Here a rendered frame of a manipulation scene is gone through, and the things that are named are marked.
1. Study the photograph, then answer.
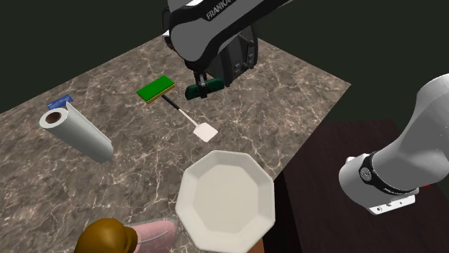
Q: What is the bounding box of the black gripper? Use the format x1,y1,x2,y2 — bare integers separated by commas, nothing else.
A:
193,26,260,100

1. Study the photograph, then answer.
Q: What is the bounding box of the dark green block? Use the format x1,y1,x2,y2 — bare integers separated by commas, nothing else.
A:
184,77,226,101

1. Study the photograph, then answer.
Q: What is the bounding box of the green and yellow sponge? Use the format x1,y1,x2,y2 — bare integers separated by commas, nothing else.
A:
136,75,176,105

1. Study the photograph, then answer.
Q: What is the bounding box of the white octagonal plate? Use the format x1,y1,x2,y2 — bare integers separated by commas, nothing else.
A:
174,149,276,253

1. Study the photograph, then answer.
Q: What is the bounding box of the white paper towel roll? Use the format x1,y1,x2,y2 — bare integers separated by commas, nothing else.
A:
38,101,114,164

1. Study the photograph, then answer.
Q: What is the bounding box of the blue flat sponge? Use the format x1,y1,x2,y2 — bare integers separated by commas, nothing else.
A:
47,93,74,111

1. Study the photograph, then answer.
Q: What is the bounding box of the dark robot stand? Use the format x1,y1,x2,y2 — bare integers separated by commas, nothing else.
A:
273,119,449,253

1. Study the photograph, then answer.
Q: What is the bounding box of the white spatula with black handle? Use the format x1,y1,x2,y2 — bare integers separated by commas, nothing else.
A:
160,93,219,144

